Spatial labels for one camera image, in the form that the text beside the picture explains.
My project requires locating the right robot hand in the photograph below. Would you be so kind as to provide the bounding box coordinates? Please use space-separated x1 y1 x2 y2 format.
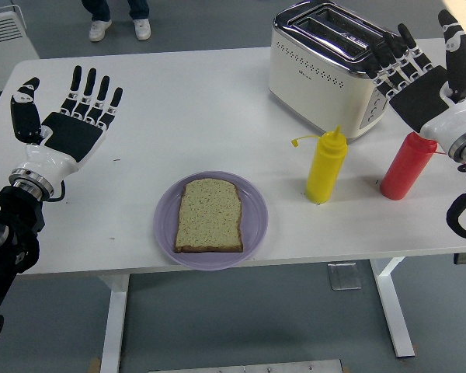
367 9 466 155

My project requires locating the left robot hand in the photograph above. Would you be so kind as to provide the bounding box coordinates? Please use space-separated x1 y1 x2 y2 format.
9 64 124 183

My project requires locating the cream and chrome toaster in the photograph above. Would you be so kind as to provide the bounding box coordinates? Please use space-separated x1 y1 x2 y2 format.
266 0 411 143

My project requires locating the purple round plate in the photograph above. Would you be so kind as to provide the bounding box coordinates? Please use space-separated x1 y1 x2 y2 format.
154 170 270 272

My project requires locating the slice of bread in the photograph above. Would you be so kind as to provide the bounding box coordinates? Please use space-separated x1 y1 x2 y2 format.
173 178 245 253

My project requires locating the small metal floor plate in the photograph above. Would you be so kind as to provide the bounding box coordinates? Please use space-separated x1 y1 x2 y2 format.
326 262 362 291

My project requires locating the long metal floor plate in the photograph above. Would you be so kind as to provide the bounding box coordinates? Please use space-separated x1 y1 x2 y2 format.
147 357 345 373

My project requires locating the red squeeze bottle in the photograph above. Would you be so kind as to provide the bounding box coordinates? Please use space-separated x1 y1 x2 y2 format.
379 131 450 201

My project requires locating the person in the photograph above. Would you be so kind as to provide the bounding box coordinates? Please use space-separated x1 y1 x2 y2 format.
81 0 152 42

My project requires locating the yellow squeeze bottle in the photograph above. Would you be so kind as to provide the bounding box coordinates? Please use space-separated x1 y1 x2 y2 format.
290 124 349 204

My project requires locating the white table leg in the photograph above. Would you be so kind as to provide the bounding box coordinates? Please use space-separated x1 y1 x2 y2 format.
99 274 131 373
368 256 416 358

